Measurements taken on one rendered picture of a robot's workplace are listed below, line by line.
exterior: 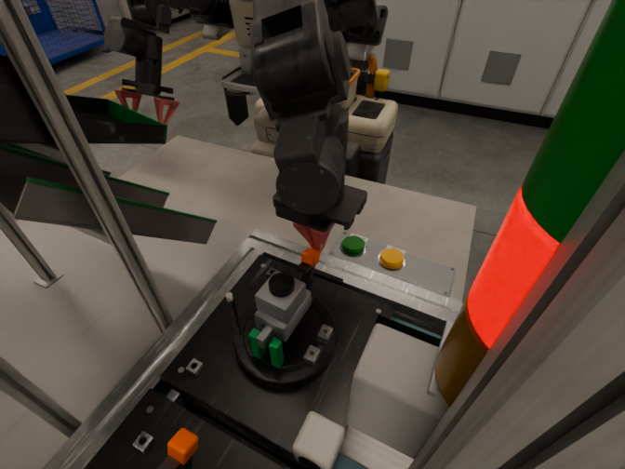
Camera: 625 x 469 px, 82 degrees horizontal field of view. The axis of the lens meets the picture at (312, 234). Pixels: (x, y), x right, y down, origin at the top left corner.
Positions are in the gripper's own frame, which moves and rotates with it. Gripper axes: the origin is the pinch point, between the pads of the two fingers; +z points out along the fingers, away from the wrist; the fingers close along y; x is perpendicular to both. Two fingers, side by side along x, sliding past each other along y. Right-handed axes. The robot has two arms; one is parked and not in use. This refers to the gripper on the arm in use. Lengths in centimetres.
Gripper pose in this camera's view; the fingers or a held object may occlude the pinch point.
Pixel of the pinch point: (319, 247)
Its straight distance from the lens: 50.6
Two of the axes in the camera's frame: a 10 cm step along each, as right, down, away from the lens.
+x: 4.5, -6.2, 6.4
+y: 8.9, 3.1, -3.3
